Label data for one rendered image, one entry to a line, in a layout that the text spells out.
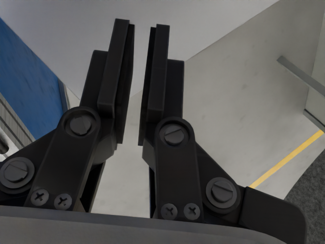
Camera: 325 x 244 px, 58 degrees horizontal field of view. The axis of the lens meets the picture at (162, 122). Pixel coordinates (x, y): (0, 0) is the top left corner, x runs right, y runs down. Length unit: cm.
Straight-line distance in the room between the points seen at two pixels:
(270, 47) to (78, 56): 158
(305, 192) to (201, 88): 77
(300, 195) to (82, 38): 158
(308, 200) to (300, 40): 89
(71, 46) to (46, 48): 2
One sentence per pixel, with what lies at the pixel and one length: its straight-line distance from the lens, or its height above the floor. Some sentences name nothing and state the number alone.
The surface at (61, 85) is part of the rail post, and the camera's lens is 121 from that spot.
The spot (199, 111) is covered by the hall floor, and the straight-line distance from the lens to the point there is 179.
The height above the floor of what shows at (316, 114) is 11.
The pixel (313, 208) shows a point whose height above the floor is 70.
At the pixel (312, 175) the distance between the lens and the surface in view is 169.
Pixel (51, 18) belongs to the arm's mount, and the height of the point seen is 97.
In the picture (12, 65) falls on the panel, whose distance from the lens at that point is 73.
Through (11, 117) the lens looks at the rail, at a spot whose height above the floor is 81.
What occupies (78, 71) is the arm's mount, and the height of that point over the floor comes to 97.
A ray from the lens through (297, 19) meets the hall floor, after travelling 184.
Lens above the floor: 123
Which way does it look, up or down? 45 degrees down
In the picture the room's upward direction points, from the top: 151 degrees clockwise
